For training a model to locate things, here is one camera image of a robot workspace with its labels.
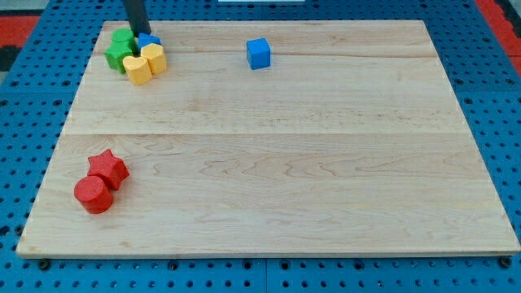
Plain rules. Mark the blue triangle block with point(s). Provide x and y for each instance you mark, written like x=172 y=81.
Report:
x=145 y=39

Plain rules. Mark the blue cube block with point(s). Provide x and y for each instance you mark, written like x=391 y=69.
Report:
x=258 y=53

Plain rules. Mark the light wooden board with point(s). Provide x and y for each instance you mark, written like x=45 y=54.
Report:
x=351 y=144

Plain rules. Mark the yellow hexagon block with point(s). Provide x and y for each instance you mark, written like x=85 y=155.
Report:
x=156 y=57

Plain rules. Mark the yellow heart block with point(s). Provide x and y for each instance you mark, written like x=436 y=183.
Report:
x=137 y=69

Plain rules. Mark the red star block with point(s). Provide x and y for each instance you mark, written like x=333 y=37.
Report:
x=111 y=169

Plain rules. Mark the green star block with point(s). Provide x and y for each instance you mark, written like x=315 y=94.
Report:
x=116 y=52

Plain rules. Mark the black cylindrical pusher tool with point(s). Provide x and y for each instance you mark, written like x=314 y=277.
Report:
x=137 y=16

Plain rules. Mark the red cylinder block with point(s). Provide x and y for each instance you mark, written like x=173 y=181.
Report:
x=93 y=194

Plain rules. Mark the green cylinder block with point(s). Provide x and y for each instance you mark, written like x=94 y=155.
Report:
x=123 y=35

